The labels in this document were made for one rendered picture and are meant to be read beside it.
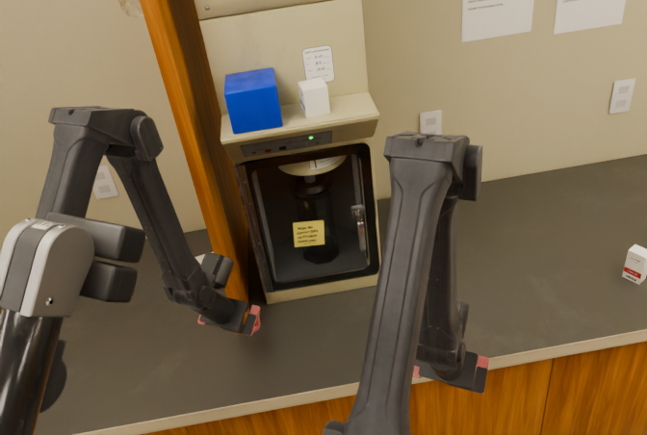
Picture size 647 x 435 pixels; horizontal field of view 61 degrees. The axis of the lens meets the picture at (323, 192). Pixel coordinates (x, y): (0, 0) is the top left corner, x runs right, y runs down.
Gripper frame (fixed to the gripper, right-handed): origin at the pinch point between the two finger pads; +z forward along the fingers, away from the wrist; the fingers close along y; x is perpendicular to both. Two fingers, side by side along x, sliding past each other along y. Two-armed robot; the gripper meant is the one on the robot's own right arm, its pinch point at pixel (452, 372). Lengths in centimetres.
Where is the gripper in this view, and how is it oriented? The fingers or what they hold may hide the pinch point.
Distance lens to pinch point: 121.2
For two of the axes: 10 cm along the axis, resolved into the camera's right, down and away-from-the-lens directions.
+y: -9.2, -1.2, 3.7
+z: 2.8, 4.4, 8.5
